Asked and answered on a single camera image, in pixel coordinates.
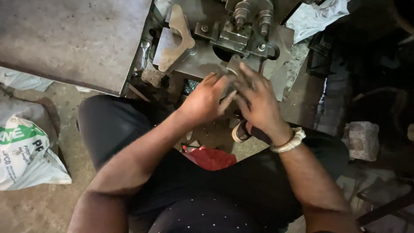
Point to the person's left hand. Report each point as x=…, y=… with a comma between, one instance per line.
x=200, y=100

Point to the person's right hand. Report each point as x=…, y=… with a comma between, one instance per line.
x=262, y=100

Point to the person's right fingers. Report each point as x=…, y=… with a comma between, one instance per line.
x=249, y=82

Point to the small grey metal plate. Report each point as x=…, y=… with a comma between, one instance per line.
x=233, y=66

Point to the white and black sandal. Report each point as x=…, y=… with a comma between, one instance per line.
x=241, y=131

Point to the metal press machine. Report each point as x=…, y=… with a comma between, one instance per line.
x=223, y=35

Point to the white thread wristband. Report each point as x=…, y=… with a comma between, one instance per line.
x=289, y=141

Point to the curved cut metal plate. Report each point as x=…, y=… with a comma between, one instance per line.
x=176, y=38

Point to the red plastic bag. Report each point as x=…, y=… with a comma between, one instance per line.
x=210, y=158

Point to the crumpled white plastic sheet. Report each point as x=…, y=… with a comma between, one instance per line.
x=312, y=17

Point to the person's black trousers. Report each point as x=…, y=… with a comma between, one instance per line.
x=207, y=181

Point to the steel wrench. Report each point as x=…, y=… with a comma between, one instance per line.
x=144, y=53

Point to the grey stone block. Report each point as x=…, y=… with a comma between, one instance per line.
x=361, y=139

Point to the grey metal work table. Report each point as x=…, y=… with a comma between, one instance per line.
x=71, y=42

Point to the white printed plastic sack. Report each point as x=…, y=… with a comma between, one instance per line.
x=26, y=152

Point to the dark metal stool frame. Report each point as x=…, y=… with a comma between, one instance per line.
x=385, y=200

